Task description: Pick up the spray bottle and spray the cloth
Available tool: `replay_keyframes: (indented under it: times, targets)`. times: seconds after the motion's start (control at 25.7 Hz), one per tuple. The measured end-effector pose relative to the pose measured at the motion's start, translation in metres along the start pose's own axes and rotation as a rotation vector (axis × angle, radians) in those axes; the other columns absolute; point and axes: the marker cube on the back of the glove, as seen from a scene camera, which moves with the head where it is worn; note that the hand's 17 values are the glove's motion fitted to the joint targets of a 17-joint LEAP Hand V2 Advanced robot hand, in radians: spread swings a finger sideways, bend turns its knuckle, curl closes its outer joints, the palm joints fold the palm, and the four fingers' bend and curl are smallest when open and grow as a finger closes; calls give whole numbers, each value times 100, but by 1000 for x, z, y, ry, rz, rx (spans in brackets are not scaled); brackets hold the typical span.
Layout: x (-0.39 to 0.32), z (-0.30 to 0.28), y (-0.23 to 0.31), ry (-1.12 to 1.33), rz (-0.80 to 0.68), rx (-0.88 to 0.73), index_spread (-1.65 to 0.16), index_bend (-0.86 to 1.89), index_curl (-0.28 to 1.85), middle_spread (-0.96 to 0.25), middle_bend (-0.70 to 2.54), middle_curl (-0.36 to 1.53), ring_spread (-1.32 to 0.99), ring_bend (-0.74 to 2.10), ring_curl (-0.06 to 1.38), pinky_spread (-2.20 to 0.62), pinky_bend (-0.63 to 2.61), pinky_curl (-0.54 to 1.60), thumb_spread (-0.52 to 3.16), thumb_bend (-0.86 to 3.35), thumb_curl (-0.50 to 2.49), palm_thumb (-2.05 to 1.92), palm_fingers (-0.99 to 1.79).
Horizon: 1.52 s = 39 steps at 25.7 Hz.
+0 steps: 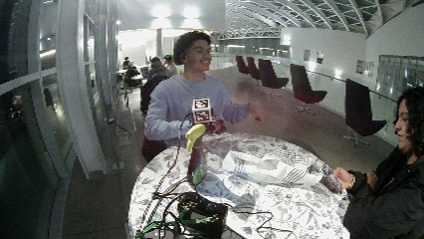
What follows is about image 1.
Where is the yellow green banana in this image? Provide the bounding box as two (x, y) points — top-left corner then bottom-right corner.
(184, 122), (208, 153)

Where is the white marker cube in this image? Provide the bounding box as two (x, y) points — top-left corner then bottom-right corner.
(191, 98), (214, 124)

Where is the the person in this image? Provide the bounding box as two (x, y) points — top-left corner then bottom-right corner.
(141, 30), (264, 163)

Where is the white patterned crumpled cloth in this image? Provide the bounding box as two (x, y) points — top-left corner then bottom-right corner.
(219, 148), (325, 187)

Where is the dark phone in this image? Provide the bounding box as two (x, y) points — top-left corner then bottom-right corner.
(320, 164), (345, 195)

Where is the black device box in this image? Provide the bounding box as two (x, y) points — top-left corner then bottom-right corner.
(176, 191), (230, 239)

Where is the floral blue white tablecloth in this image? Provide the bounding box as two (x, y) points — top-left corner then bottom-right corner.
(127, 132), (352, 239)

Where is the glass window panel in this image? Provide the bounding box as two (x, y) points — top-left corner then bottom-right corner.
(376, 54), (424, 99)

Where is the white column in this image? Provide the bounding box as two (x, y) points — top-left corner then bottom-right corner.
(54, 0), (109, 175)

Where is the black glove cable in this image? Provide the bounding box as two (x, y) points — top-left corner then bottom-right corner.
(139, 113), (196, 230)

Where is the green cable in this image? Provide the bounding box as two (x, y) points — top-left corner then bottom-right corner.
(135, 217), (183, 239)

